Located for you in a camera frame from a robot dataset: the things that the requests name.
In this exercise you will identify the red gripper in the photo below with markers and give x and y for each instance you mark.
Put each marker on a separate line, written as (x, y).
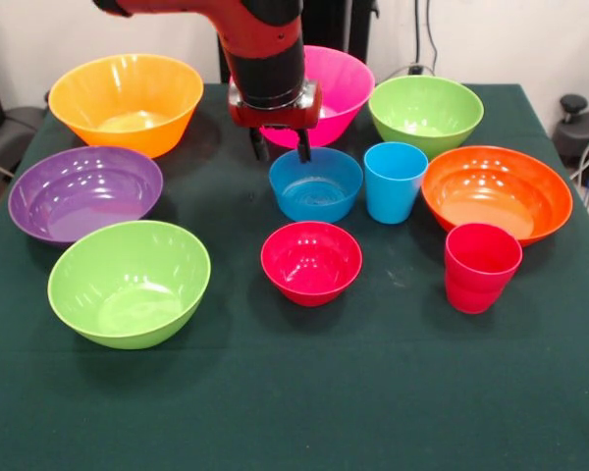
(275, 118)

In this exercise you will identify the small blue plastic bowl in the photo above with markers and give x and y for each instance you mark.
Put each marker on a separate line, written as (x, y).
(314, 206)

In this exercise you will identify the blue plastic cup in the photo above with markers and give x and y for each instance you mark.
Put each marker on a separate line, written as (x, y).
(395, 191)

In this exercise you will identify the light green plastic bowl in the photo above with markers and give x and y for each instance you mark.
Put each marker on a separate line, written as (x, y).
(127, 279)
(427, 113)

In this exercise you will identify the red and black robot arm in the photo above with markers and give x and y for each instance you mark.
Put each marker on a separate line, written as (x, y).
(260, 39)

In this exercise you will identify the large pink plastic bowl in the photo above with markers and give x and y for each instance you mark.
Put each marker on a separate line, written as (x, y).
(343, 83)

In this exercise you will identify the small red plastic bowl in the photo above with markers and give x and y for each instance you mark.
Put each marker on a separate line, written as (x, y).
(311, 265)

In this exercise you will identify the large yellow-orange plastic bowl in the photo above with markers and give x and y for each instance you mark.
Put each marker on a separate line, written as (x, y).
(127, 83)

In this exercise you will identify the shallow purple plastic bowl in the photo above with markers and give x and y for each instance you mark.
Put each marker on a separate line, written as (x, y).
(83, 191)

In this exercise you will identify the shallow orange plastic bowl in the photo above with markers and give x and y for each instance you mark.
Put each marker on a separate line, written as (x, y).
(496, 196)

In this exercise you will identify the red plastic cup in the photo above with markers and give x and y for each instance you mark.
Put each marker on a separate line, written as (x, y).
(476, 284)

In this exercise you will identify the dark green table cloth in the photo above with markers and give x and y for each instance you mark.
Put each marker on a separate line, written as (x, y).
(294, 392)

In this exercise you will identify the black floor stand base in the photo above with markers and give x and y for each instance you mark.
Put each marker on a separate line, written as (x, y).
(579, 132)

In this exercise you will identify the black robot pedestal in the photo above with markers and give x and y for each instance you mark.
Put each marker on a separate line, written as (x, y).
(343, 24)

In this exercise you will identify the black wall plug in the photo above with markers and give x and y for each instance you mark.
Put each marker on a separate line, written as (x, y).
(415, 69)

